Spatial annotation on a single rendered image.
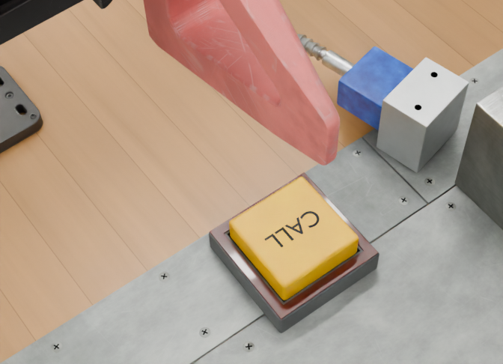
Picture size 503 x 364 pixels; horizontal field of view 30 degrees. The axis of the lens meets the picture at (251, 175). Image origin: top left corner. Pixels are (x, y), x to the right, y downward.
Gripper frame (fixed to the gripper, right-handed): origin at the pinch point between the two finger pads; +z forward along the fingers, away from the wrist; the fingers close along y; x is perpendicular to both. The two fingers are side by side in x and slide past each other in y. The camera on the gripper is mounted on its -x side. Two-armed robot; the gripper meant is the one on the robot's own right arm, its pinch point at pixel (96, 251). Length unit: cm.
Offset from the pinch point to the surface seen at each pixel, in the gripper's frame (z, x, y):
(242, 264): -15.0, 38.2, 13.4
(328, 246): -12.0, 36.5, 17.9
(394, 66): -20, 36, 31
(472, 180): -10.5, 38.2, 29.4
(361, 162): -17, 40, 26
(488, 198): -9.0, 38.4, 29.4
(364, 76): -21, 36, 29
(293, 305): -10.8, 38.1, 14.2
